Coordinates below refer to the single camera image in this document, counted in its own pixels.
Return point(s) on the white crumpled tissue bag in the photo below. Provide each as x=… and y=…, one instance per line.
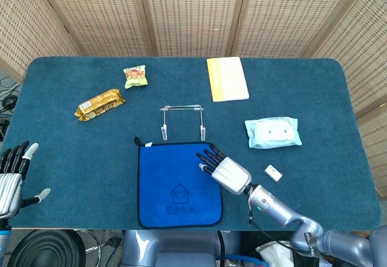
x=276, y=253

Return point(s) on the green snack bag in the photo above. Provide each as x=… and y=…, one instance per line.
x=135, y=77

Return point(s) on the grey robot torso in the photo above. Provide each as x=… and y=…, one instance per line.
x=169, y=249

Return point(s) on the woven wooden folding screen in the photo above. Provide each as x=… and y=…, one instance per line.
x=193, y=9

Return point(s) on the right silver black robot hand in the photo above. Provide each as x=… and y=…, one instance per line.
x=231, y=176

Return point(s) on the black round ribbed disc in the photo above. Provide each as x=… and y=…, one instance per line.
x=45, y=250

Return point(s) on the yellow white notebook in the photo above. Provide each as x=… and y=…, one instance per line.
x=228, y=79

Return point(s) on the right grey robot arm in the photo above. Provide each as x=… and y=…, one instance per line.
x=281, y=209

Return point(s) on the gold biscuit pack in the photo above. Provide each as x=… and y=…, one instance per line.
x=101, y=103

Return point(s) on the small white box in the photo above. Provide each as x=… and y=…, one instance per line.
x=273, y=173

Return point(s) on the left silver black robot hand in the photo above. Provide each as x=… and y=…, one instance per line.
x=10, y=185

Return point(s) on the light blue wet wipes pack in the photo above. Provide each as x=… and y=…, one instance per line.
x=273, y=132

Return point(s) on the blue cloth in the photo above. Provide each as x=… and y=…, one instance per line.
x=178, y=185

